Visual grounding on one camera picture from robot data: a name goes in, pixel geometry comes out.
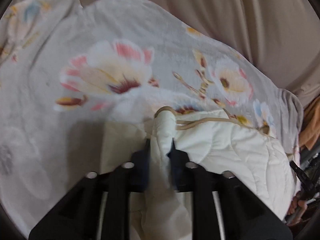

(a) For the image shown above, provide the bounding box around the cream quilted jacket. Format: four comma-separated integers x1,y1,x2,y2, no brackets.
101,107,296,239

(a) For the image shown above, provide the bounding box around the person's right hand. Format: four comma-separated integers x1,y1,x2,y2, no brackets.
287,191,308,226

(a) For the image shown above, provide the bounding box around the orange hanging garment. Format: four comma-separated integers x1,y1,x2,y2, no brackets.
299,97,319,150

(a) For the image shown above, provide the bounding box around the grey floral fleece blanket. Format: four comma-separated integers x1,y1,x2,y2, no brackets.
1,0,303,237

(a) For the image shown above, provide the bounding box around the beige fabric backdrop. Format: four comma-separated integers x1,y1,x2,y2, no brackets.
80,0,319,105

